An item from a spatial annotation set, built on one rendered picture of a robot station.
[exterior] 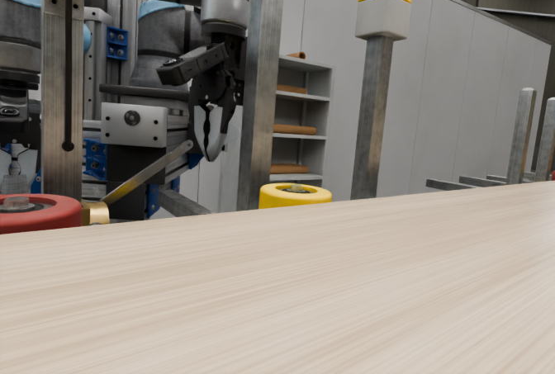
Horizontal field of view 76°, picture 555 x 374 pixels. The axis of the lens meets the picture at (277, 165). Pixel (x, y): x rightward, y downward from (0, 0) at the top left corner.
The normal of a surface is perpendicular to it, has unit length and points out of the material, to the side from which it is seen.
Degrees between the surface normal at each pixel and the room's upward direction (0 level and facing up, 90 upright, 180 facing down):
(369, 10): 90
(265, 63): 90
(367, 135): 90
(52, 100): 90
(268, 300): 0
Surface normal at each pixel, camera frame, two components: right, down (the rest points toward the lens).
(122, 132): 0.04, 0.12
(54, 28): 0.59, 0.14
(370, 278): 0.08, -0.99
